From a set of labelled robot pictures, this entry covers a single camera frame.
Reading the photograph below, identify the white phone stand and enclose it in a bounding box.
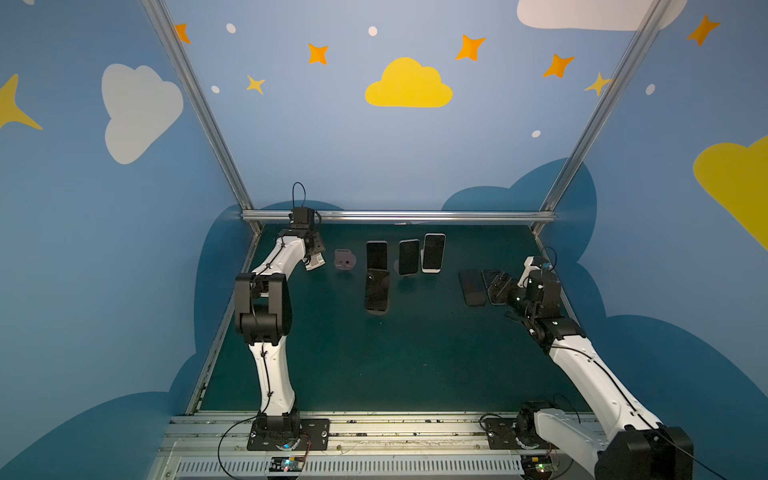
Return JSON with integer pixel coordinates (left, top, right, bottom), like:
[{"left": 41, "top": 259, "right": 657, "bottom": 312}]
[{"left": 304, "top": 253, "right": 325, "bottom": 271}]

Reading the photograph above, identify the purple phone stand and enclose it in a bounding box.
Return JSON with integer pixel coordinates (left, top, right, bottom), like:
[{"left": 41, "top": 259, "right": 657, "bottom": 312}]
[{"left": 334, "top": 249, "right": 357, "bottom": 271}]

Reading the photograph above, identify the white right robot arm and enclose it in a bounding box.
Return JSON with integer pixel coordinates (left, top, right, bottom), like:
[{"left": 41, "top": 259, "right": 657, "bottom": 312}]
[{"left": 507, "top": 258, "right": 694, "bottom": 479}]

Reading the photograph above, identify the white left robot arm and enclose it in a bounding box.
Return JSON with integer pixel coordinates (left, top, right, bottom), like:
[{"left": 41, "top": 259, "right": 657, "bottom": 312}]
[{"left": 234, "top": 206, "right": 325, "bottom": 439}]

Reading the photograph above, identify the white-framed phone back right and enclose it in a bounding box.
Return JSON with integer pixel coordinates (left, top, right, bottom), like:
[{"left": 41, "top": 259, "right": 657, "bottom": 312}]
[{"left": 421, "top": 233, "right": 446, "bottom": 274}]

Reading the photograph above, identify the aluminium back frame rail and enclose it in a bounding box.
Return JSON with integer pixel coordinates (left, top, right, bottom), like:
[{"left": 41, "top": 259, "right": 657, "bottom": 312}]
[{"left": 241, "top": 209, "right": 556, "bottom": 226}]

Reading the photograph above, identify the metal base rail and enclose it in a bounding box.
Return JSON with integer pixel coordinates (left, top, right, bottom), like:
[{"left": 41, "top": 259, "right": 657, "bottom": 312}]
[{"left": 146, "top": 410, "right": 667, "bottom": 480}]

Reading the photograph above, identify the aluminium left frame post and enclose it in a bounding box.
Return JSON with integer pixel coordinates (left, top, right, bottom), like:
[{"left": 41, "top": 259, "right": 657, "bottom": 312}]
[{"left": 141, "top": 0, "right": 253, "bottom": 212}]

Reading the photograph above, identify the aluminium frame post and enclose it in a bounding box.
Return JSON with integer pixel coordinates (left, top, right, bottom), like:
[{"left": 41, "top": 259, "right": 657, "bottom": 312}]
[
  {"left": 531, "top": 0, "right": 672, "bottom": 237},
  {"left": 141, "top": 0, "right": 253, "bottom": 212}
]

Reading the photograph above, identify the aluminium right frame post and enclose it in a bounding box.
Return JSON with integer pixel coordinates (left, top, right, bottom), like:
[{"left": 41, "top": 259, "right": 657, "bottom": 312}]
[{"left": 531, "top": 0, "right": 672, "bottom": 237}]

